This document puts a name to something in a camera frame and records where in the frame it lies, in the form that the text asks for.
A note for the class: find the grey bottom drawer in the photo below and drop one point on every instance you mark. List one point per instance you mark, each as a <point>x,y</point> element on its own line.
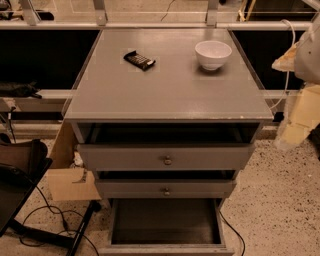
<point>165,227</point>

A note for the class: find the grey drawer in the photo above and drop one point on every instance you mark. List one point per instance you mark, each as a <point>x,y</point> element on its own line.
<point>160,157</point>
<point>165,227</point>
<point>164,184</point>

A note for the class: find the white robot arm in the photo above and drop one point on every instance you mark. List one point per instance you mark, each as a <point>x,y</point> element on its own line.
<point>303,116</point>

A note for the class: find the grey drawer cabinet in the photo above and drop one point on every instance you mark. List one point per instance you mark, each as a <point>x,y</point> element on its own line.
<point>174,101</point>

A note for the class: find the grey top drawer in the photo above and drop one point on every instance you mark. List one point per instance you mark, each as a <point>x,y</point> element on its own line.
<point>160,157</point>

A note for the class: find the grey middle drawer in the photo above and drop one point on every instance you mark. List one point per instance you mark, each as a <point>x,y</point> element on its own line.
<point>164,184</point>

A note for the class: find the black snack bar wrapper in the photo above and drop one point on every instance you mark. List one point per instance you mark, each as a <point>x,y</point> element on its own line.
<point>139,61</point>

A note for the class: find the white ceramic bowl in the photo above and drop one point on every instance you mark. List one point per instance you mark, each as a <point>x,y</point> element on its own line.
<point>212,55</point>

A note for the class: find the brown cardboard box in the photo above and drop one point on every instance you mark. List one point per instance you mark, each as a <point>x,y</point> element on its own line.
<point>68,180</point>

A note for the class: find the black folding chair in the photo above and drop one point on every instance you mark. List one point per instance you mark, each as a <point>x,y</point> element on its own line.
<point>22,166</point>

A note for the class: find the aluminium frame rail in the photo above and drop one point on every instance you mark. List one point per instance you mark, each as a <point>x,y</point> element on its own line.
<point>101,14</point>

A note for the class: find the black cloth on rail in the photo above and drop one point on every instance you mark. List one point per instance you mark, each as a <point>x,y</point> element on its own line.
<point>19,90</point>

